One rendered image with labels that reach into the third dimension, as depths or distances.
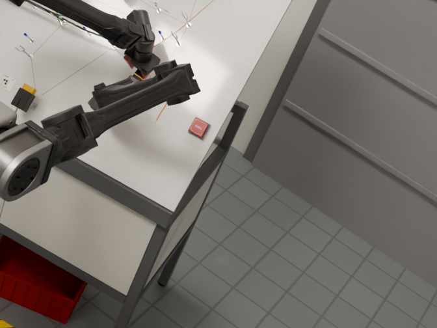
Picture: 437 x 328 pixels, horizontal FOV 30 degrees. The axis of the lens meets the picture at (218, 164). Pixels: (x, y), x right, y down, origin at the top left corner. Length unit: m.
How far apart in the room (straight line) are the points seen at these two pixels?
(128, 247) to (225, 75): 0.69
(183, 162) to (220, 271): 1.29
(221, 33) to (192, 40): 0.10
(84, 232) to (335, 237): 1.87
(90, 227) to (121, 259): 0.16
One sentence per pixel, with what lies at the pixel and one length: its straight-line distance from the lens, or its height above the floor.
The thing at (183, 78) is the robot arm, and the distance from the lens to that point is 2.00.
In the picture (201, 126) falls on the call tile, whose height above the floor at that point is 1.12.
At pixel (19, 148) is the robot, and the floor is 1.50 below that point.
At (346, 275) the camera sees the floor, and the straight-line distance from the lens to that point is 4.25.
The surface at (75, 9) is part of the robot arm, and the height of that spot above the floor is 1.42.
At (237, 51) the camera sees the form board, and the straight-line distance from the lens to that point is 2.72.
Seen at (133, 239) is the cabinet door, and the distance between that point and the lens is 2.84.
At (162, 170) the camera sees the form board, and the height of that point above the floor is 0.95.
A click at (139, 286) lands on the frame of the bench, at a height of 0.48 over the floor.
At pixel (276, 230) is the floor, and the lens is 4.27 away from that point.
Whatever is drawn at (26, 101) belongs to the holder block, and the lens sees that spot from 2.71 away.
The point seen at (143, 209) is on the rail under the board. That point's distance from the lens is 2.70.
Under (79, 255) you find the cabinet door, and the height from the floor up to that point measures 0.46.
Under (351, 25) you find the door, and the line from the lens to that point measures 4.15.
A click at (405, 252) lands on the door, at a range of 4.50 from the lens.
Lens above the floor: 2.51
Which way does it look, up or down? 34 degrees down
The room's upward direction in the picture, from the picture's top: 25 degrees clockwise
